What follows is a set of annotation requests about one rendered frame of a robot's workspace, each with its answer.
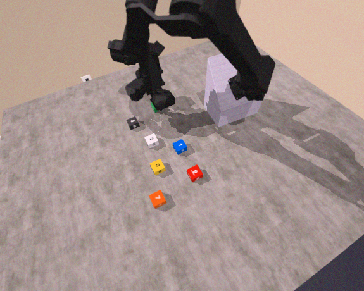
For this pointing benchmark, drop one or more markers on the red block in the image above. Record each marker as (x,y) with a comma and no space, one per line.
(194,173)

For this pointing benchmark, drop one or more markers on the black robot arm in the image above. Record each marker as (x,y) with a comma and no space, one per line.
(216,20)

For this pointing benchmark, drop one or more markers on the blue block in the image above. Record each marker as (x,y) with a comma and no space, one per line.
(179,146)

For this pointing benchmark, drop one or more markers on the yellow block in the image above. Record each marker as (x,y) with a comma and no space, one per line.
(157,167)

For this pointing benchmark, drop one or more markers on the orange block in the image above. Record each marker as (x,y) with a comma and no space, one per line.
(157,199)

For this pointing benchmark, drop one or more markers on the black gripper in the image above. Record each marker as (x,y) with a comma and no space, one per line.
(161,98)

